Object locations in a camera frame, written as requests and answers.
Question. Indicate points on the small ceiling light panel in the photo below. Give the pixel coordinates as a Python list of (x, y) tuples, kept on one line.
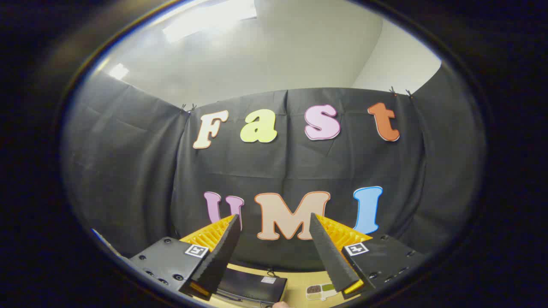
[(118, 71)]

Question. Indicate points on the black backdrop cloth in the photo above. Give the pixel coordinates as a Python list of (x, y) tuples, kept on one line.
[(128, 171)]

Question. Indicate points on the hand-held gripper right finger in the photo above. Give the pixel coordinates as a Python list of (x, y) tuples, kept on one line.
[(332, 256)]

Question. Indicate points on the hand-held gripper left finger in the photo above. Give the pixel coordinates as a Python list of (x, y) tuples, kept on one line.
[(220, 256)]

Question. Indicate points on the black toaster oven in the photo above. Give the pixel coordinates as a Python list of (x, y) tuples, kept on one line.
[(252, 284)]

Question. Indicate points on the long ceiling light panel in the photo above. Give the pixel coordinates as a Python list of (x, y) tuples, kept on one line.
[(205, 19)]

